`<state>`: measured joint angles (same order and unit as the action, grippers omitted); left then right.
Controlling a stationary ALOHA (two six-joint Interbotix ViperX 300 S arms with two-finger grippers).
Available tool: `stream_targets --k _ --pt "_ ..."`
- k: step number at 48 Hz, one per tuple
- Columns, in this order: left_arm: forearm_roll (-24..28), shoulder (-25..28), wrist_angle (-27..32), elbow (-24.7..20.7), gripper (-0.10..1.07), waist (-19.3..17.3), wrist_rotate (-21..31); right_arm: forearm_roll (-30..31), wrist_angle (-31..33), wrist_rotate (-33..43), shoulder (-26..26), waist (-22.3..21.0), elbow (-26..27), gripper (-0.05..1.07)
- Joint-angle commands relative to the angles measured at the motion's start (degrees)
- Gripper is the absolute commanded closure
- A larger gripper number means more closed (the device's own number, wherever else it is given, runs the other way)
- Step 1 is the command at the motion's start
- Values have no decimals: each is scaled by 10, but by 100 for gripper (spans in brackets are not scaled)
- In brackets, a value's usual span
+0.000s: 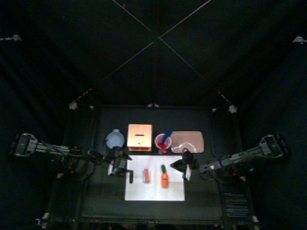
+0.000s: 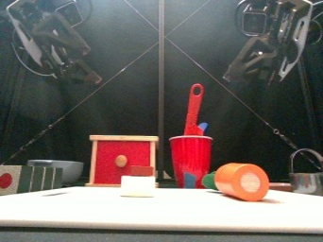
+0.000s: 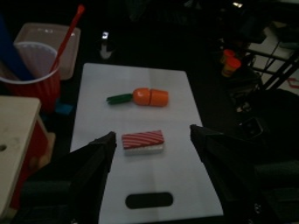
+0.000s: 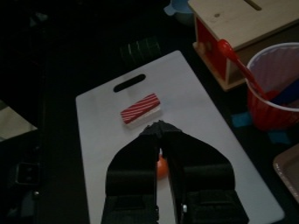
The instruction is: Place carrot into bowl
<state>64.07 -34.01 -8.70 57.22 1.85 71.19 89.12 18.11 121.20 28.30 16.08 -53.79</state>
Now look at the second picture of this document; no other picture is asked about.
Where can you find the orange toy carrot green leaf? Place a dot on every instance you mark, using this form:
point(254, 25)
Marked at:
point(242, 181)

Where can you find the grey bowl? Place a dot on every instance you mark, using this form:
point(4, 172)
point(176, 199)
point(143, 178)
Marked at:
point(67, 168)

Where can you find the red plastic spatula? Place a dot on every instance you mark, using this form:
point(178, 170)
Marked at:
point(194, 110)

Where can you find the blue plastic utensil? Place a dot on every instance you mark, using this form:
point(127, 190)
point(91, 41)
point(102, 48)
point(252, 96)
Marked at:
point(203, 126)

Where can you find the red wooden box with knob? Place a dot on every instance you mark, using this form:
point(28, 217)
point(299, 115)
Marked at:
point(110, 154)

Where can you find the red plastic cup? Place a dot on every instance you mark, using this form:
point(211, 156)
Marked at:
point(191, 157)

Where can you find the green white striped block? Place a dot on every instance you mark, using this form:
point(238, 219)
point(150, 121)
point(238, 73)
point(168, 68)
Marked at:
point(34, 179)

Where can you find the white toy block red top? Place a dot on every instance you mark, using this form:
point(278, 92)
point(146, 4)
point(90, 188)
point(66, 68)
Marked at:
point(138, 186)

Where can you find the white cutting board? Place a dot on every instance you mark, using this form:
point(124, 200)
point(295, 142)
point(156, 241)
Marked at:
point(159, 211)

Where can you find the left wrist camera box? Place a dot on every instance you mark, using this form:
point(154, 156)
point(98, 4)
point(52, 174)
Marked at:
point(70, 14)

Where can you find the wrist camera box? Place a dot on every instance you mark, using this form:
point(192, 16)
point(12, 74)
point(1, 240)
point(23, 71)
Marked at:
point(70, 14)
point(254, 20)

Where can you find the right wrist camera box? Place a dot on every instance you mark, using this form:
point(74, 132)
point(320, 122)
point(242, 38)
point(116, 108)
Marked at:
point(254, 20)

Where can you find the dark vertical frame pole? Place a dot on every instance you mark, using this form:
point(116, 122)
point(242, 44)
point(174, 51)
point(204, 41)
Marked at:
point(162, 94)

